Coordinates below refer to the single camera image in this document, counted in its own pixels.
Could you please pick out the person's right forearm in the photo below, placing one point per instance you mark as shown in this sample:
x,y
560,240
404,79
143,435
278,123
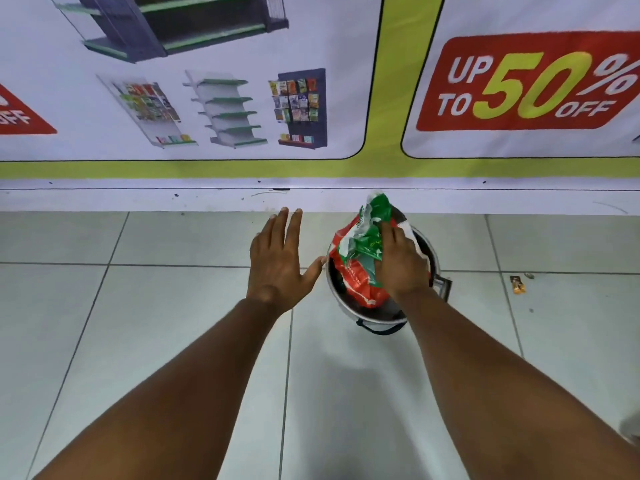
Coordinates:
x,y
495,394

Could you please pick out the red green white plastic bag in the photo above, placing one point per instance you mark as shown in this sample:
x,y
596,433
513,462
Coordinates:
x,y
357,264

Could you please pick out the person's right hand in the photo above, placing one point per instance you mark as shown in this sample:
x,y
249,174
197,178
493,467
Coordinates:
x,y
404,272

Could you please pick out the person's left thumb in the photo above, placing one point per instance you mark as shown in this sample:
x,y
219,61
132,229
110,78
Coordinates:
x,y
313,273

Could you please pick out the printed wall banner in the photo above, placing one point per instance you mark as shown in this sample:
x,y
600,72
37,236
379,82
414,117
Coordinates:
x,y
310,94

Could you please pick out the person's right fingers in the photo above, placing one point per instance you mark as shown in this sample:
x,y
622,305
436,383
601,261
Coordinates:
x,y
392,235

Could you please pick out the person's left hand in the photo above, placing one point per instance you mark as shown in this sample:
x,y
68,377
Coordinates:
x,y
274,274

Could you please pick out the small orange wrapper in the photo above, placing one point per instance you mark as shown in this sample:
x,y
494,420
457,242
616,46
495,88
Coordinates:
x,y
518,285

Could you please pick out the silver metal pedal bin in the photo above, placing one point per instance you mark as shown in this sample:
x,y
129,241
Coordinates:
x,y
345,307

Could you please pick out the person's left forearm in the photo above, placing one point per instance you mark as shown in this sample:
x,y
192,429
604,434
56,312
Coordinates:
x,y
190,389

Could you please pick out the person's left middle finger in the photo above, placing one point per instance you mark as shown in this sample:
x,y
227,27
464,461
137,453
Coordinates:
x,y
280,227

